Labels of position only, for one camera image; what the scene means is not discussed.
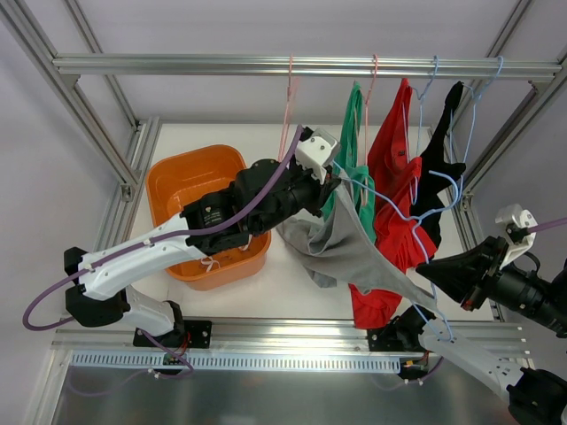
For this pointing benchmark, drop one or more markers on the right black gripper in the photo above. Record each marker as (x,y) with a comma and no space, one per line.
(483,273)

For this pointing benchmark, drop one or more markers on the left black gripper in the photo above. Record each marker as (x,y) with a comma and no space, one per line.
(322,191)

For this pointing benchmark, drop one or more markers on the grey shirt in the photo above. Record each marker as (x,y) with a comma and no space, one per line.
(340,251)

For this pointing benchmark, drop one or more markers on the blue hanger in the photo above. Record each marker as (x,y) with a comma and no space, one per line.
(421,95)
(475,97)
(418,219)

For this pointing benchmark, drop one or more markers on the pink wire hanger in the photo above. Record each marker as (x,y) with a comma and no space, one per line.
(291,90)

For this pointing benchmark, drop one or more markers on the white tank top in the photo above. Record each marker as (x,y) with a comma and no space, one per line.
(224,258)

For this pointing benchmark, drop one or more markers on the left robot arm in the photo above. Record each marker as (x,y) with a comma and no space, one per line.
(257,200)

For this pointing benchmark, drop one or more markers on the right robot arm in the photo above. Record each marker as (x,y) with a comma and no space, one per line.
(496,354)

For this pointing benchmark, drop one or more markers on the blue hanger under red shirt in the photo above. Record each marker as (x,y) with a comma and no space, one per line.
(421,95)

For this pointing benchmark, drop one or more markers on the blue hanger under black shirt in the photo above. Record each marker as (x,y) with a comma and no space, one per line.
(475,97)

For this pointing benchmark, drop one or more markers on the green shirt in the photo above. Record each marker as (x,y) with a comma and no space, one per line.
(348,160)

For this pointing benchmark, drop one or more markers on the red shirt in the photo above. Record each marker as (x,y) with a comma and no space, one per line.
(388,167)

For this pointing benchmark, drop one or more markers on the black shirt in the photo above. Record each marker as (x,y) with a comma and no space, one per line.
(433,159)

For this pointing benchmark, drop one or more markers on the orange plastic basket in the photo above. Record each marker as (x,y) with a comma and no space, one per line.
(176,181)

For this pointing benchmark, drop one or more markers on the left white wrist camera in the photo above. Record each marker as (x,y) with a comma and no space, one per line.
(315,151)

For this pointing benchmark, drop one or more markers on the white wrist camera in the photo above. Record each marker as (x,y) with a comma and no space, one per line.
(315,151)
(516,222)

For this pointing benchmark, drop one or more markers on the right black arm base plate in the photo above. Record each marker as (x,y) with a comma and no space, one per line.
(381,340)

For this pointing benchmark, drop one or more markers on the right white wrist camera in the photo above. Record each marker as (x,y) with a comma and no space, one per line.
(516,222)

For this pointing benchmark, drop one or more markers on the aluminium front frame rail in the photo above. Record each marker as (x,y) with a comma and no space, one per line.
(294,336)

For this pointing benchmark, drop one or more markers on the white slotted cable duct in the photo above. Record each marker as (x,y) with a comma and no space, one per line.
(239,362)

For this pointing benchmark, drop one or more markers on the aluminium hanging rail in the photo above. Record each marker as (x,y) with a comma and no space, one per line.
(242,65)

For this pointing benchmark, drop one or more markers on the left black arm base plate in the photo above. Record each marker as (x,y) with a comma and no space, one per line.
(191,334)

